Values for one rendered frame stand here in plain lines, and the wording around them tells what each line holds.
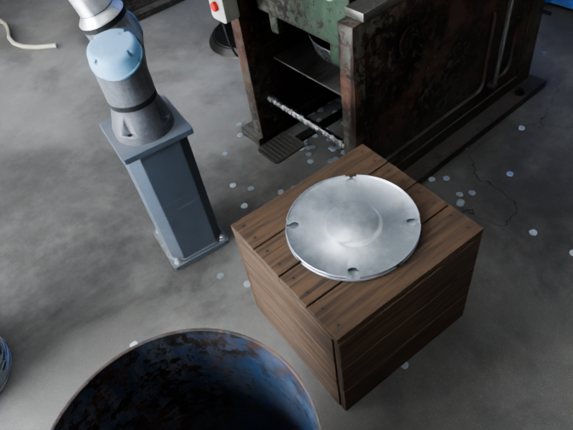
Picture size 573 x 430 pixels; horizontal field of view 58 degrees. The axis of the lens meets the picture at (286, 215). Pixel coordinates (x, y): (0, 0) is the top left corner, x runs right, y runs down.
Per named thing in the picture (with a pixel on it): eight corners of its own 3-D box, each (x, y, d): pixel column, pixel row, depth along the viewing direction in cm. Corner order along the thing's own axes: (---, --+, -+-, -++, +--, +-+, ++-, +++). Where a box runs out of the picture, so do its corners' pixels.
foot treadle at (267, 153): (278, 175, 162) (275, 162, 158) (258, 160, 168) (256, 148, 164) (407, 88, 183) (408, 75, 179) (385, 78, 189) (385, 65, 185)
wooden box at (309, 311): (345, 412, 122) (338, 340, 96) (256, 305, 144) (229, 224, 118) (463, 314, 135) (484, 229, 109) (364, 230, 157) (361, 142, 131)
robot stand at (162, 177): (176, 271, 156) (122, 161, 123) (153, 234, 167) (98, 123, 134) (230, 241, 161) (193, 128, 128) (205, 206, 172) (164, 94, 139)
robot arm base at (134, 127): (126, 153, 124) (111, 121, 117) (107, 124, 133) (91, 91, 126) (183, 127, 128) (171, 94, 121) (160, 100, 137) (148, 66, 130)
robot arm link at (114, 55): (107, 113, 119) (82, 61, 109) (105, 82, 128) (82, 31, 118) (158, 100, 120) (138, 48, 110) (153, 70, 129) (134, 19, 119)
